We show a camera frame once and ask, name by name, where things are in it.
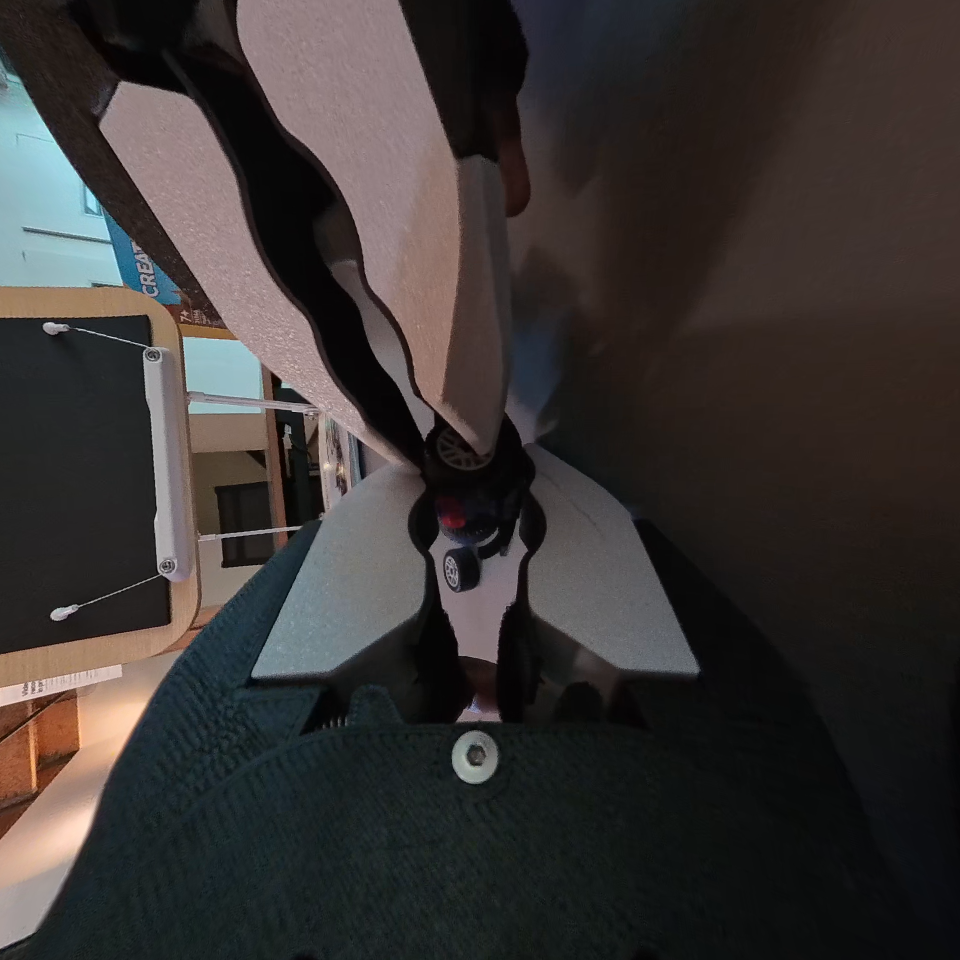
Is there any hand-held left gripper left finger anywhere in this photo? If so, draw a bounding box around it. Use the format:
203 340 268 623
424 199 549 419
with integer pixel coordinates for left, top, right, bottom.
249 463 438 682

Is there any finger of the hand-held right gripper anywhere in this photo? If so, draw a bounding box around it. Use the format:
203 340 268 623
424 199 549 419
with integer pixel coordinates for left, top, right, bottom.
234 0 515 455
97 73 421 472

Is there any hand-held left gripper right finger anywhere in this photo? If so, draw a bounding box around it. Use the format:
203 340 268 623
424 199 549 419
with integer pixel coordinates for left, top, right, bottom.
516 444 703 678

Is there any grey brick toy car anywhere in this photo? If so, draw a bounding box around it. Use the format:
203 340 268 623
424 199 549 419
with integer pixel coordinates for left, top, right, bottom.
420 416 538 561

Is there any small black toy wheel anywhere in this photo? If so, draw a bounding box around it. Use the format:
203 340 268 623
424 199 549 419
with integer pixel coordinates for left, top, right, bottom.
425 423 497 474
441 548 482 594

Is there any person's right hand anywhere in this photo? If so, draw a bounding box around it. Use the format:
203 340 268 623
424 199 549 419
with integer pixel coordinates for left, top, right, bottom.
495 97 532 219

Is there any blue toy set box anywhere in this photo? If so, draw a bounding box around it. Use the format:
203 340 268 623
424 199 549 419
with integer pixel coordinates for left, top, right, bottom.
103 212 228 333

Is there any white paper label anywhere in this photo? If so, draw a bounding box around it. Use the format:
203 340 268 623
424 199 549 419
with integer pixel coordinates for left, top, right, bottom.
0 663 123 708

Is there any white board bracket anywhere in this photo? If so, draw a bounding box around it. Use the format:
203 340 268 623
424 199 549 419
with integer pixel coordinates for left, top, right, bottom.
141 348 194 583

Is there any black board with wooden frame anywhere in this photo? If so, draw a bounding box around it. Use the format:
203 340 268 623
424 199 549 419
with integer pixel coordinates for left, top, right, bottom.
0 286 204 689

